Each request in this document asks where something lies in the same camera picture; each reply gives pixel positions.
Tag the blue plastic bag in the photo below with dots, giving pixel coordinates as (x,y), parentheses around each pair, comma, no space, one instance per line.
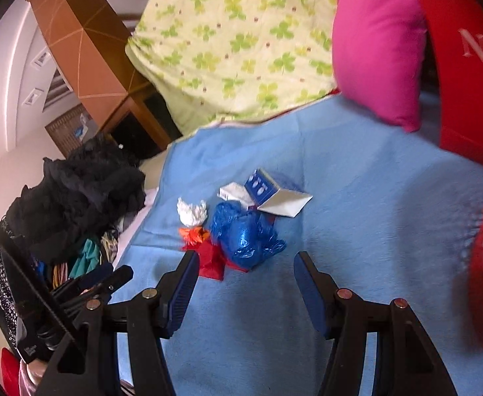
(241,235)

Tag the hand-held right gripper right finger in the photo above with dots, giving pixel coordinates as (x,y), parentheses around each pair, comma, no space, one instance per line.
(311,293)

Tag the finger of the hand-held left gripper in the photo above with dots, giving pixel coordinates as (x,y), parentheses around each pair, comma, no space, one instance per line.
(109,278)
(80,295)

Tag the black lace cloth pile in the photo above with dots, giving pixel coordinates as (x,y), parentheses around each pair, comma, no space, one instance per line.
(80,194)

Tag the white crumpled tissue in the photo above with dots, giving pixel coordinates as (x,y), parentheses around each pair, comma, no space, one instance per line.
(192,214)

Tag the square ceiling spotlight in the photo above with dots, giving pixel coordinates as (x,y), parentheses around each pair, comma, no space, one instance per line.
(33,97)
(42,58)

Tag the red plastic packet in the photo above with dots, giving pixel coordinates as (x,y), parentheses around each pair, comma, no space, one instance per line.
(210,262)

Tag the orange plastic wrapper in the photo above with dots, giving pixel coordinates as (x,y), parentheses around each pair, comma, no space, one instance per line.
(192,235)

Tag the pink pillow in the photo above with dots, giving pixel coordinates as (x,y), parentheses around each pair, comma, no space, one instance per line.
(373,49)

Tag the wooden pillar cabinet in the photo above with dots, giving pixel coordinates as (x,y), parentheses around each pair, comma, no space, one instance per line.
(72,20)

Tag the pile of colourful clothes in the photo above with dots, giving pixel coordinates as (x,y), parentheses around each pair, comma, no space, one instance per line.
(88,255)

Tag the red paper bag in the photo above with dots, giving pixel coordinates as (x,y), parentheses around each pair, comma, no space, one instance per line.
(451,90)

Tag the light blue blanket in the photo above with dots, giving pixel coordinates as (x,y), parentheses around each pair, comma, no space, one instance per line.
(369,222)

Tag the green clover print quilt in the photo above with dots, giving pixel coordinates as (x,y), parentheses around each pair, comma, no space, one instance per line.
(233,41)

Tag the small white box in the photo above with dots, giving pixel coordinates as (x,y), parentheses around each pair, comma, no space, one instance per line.
(235,192)

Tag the brown slatted door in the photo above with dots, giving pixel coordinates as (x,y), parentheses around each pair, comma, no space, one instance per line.
(68,132)

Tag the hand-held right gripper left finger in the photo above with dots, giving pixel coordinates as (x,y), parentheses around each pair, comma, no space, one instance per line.
(182,286)

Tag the blue carton box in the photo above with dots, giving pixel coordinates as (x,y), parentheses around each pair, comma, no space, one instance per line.
(258,185)

